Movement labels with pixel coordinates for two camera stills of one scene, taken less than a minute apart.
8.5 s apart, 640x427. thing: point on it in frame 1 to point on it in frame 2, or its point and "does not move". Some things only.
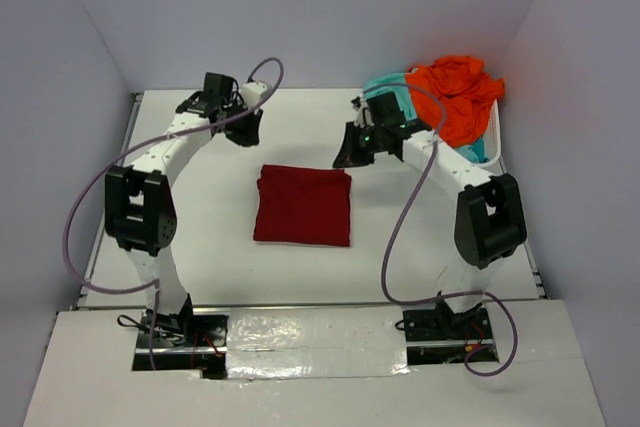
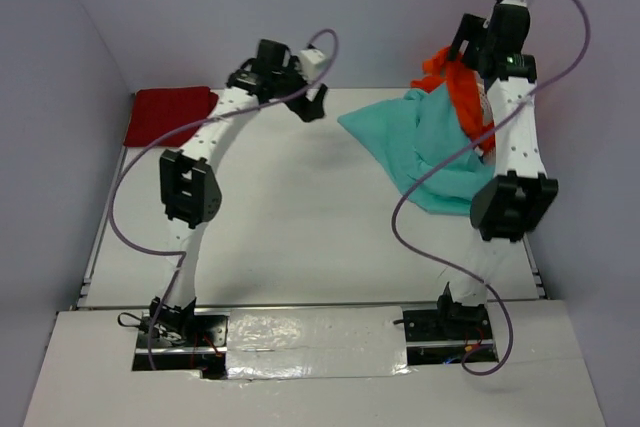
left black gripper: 251,136 to 307,109
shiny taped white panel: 316,343 does not move
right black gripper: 350,154 to 471,29
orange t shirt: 467,95 does not move
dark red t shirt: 303,205 to 156,112
